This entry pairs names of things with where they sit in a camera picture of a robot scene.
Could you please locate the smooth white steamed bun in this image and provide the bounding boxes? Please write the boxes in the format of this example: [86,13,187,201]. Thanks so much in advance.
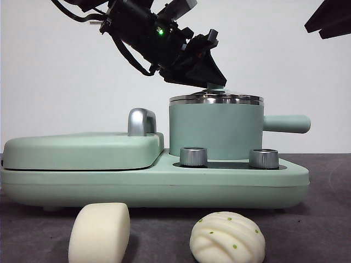
[68,202,131,263]

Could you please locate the glass pot lid green knob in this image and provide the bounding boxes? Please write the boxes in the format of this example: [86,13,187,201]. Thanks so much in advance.
[168,82,263,106]

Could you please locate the pleated white bun green dots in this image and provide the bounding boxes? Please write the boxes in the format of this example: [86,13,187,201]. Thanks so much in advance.
[189,211,266,263]

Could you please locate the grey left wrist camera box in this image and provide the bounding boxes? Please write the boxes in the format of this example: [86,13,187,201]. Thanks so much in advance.
[161,0,199,16]

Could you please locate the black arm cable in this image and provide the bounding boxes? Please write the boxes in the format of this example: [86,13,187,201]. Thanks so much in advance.
[112,35,160,77]
[49,0,110,27]

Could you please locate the white wall socket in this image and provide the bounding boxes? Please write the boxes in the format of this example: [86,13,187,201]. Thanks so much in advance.
[89,5,110,25]

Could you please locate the silver griddle cover handle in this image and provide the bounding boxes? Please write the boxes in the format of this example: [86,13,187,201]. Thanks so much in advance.
[127,108,158,137]

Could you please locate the green breakfast maker base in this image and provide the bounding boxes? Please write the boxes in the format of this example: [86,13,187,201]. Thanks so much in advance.
[0,149,310,213]

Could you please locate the green griddle cover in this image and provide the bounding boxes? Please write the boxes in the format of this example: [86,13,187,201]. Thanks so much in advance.
[3,132,167,170]

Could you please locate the silver control knob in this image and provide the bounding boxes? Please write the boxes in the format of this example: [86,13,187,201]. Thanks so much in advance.
[248,148,280,169]
[179,147,208,167]

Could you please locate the green pot with side handle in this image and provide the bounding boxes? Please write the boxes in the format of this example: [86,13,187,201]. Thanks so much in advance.
[168,99,312,161]

